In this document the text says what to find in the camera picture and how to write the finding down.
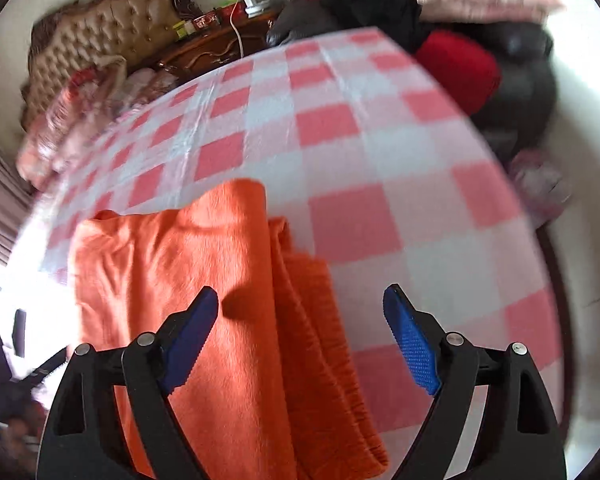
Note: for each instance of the beige patterned curtain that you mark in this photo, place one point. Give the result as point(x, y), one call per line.
point(16, 199)

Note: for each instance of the red cushion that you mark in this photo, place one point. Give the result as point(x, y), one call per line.
point(469, 73)

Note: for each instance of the dark wooden nightstand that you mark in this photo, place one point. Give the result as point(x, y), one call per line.
point(192, 58)

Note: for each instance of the red boxes on nightstand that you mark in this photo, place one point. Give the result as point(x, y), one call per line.
point(213, 19)

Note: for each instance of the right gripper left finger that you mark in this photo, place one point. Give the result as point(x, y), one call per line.
point(83, 436)

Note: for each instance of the tufted beige headboard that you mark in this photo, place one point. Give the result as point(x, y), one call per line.
point(78, 34)

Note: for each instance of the black clothes pile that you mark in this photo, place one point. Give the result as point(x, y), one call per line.
point(397, 19)

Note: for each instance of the black leather sofa chair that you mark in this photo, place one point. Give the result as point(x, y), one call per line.
point(515, 118)

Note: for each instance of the pink white checkered bed cover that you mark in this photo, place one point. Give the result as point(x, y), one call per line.
point(377, 172)

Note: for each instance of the pink floral folded quilt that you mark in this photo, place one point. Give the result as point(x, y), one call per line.
point(90, 103)

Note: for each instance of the white charger with cable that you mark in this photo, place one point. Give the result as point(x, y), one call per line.
point(252, 9)

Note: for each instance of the orange pants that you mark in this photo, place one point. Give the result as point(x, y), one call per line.
point(273, 394)

